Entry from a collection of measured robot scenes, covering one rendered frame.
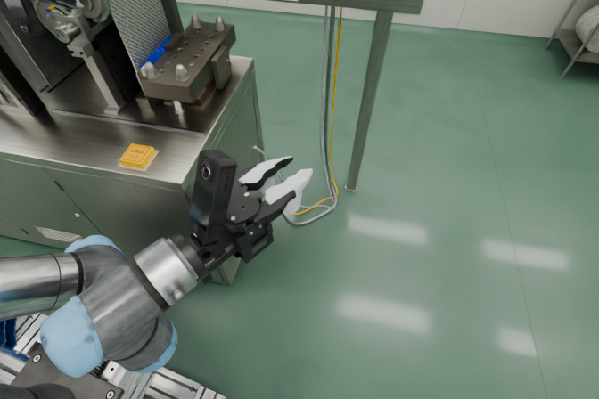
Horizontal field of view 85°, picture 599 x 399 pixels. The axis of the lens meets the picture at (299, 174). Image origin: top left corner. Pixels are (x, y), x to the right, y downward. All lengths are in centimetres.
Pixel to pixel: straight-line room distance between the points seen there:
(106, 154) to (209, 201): 75
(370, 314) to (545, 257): 100
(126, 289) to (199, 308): 134
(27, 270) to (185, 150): 61
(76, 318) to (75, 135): 87
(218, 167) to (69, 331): 22
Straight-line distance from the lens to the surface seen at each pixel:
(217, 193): 39
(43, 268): 54
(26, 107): 139
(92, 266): 57
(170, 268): 42
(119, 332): 43
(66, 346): 43
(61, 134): 127
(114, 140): 116
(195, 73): 111
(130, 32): 118
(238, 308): 171
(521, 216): 230
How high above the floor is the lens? 160
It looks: 50 degrees down
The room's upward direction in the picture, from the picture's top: straight up
